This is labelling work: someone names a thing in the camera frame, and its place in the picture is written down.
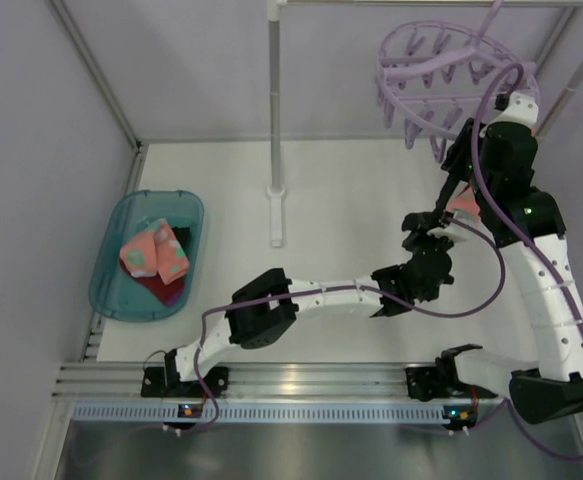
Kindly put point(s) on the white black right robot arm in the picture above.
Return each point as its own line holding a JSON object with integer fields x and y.
{"x": 527, "y": 229}

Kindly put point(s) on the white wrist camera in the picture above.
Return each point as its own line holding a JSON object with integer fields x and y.
{"x": 453, "y": 230}
{"x": 516, "y": 108}

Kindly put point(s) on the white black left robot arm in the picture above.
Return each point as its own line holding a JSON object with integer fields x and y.
{"x": 262, "y": 311}

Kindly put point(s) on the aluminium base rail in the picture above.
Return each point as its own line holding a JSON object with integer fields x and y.
{"x": 257, "y": 381}

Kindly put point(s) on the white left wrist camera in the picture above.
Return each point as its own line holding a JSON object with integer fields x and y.
{"x": 453, "y": 230}

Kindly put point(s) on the grey slotted cable duct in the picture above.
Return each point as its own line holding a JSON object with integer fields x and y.
{"x": 274, "y": 413}

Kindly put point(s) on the white grey rack pole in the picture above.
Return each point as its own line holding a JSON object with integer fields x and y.
{"x": 275, "y": 189}

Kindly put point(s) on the black sock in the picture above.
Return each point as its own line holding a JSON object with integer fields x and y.
{"x": 183, "y": 236}
{"x": 446, "y": 192}

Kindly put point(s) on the lilac round clip hanger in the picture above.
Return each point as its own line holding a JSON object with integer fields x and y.
{"x": 432, "y": 74}

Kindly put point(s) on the teal transparent plastic bin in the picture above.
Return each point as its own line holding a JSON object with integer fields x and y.
{"x": 113, "y": 292}

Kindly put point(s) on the pink patterned sock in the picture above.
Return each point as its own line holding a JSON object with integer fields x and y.
{"x": 464, "y": 203}
{"x": 155, "y": 252}

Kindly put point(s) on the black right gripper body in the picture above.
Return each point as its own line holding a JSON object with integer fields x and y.
{"x": 456, "y": 163}

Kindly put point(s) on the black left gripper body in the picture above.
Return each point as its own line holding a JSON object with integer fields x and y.
{"x": 422, "y": 236}

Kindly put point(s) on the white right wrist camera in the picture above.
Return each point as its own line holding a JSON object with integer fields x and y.
{"x": 516, "y": 108}

